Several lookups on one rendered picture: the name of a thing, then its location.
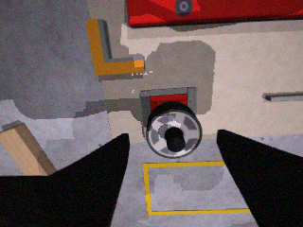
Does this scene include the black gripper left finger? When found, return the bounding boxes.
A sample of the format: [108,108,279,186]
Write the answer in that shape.
[0,133,130,227]

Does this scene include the black wheel with grey hub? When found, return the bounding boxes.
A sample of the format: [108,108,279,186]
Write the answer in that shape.
[146,101,203,159]

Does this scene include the yellow rectangular outline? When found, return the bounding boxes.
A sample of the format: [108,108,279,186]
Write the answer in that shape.
[142,161,251,215]

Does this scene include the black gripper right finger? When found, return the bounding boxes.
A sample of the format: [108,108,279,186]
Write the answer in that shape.
[217,130,303,227]

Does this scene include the tan rectangular block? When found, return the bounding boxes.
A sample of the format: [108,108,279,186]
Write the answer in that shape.
[0,123,57,176]

